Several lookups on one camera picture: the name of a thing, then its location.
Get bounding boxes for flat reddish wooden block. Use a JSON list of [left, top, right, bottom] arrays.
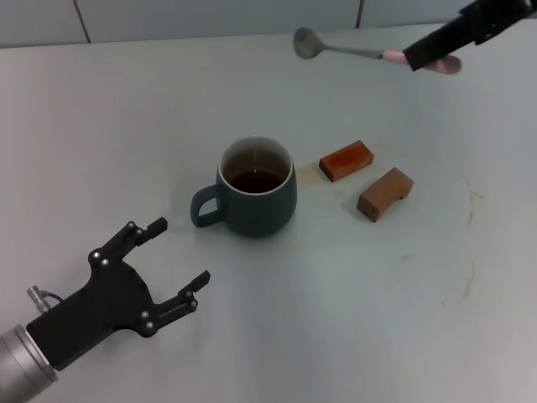
[[318, 139, 375, 183]]

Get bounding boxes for arched light wooden block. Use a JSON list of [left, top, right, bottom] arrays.
[[356, 166, 415, 223]]

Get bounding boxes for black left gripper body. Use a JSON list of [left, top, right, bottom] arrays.
[[25, 247, 155, 371]]

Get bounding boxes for pink handled metal spoon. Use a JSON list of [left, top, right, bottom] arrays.
[[293, 27, 463, 76]]

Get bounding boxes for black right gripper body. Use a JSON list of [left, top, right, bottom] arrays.
[[459, 0, 537, 46]]

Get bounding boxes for dark grey ceramic mug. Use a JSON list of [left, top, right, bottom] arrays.
[[190, 135, 298, 238]]

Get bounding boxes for left gripper metal cable plug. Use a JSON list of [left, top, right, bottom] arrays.
[[27, 285, 64, 315]]

